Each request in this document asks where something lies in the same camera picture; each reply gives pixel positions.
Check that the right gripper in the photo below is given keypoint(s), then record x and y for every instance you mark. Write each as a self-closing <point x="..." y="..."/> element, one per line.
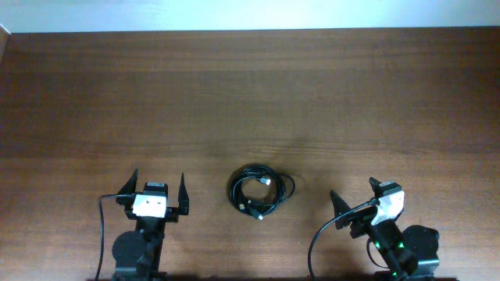
<point x="360" y="225"/>

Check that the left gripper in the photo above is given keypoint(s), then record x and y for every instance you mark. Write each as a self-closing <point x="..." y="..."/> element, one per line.
<point x="172" y="211"/>

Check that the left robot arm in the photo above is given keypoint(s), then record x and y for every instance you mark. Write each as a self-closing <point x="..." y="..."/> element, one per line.
<point x="137" y="253"/>

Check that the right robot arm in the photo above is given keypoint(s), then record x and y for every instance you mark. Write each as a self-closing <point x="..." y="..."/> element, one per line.
<point x="409" y="254"/>

